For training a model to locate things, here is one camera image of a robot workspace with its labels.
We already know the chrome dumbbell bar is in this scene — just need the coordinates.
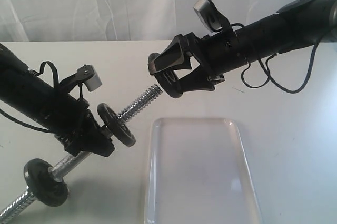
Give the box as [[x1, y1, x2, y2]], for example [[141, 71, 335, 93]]
[[1, 84, 162, 223]]

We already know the black weight plate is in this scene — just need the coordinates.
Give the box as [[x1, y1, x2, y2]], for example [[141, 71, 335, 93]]
[[97, 103, 136, 147], [148, 52, 183, 99], [24, 158, 68, 207]]

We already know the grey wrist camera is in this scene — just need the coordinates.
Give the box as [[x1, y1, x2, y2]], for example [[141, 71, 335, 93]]
[[75, 64, 102, 92], [193, 0, 222, 32]]

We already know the white backdrop curtain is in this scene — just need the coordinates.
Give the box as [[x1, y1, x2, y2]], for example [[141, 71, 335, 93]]
[[1, 0, 294, 42]]

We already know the white plastic tray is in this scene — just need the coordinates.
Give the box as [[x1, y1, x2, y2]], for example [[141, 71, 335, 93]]
[[144, 117, 263, 223]]

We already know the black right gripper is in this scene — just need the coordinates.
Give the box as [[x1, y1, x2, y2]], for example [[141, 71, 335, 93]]
[[148, 27, 249, 95]]

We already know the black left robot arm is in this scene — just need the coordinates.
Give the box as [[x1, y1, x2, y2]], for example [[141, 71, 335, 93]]
[[1, 45, 115, 157]]

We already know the black left camera cable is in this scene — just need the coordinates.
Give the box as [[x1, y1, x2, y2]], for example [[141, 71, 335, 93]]
[[0, 60, 87, 133]]

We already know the black camera cable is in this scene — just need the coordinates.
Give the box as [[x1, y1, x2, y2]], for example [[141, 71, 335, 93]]
[[207, 0, 337, 95], [0, 60, 87, 133]]

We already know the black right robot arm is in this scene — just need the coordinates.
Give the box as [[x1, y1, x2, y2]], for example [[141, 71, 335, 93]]
[[148, 0, 336, 98]]

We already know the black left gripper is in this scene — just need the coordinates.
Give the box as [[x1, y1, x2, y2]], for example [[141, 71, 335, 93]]
[[54, 95, 115, 157]]

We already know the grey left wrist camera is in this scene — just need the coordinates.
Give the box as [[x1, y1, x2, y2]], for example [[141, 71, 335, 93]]
[[75, 64, 102, 92]]

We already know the black right camera cable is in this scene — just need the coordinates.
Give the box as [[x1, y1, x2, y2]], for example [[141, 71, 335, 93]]
[[207, 0, 337, 95]]

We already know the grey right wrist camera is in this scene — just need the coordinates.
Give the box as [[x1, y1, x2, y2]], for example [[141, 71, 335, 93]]
[[193, 0, 222, 32]]

